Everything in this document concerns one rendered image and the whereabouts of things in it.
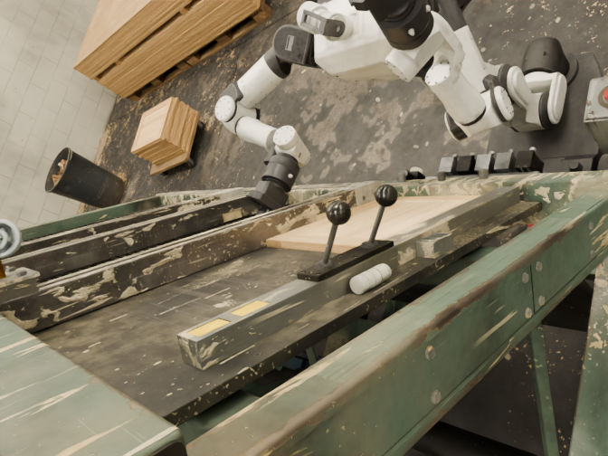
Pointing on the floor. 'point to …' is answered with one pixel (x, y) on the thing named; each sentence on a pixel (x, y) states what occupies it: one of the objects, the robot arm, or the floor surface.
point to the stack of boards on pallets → (158, 39)
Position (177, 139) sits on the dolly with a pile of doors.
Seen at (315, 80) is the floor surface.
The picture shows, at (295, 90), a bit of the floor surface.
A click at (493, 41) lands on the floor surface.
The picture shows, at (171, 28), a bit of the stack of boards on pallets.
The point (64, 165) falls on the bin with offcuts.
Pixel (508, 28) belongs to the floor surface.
